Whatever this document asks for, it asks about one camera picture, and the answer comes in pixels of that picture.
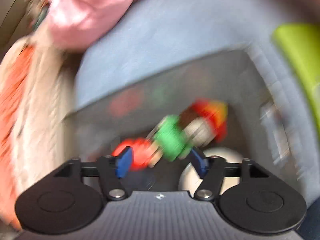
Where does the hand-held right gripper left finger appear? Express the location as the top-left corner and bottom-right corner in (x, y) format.
(54, 146), (133, 202)

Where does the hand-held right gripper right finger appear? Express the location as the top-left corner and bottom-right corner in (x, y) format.
(189, 147), (269, 202)

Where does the red rubber toy figure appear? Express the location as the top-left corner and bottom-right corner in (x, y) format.
(111, 137), (155, 172)

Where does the red green knitted doll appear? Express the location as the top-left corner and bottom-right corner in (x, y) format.
(147, 100), (229, 163)

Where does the clear plastic storage box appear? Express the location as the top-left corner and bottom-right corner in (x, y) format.
(62, 50), (300, 193)

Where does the green box lid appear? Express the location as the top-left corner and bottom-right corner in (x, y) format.
(272, 22), (320, 135)

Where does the orange and beige blanket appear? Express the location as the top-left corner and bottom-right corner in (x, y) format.
(0, 35), (83, 205)

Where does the pink quilt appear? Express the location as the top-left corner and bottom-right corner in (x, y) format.
(25, 0), (173, 53)

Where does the colourful crocheted cloth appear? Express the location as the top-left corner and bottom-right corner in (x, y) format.
(25, 0), (52, 29)

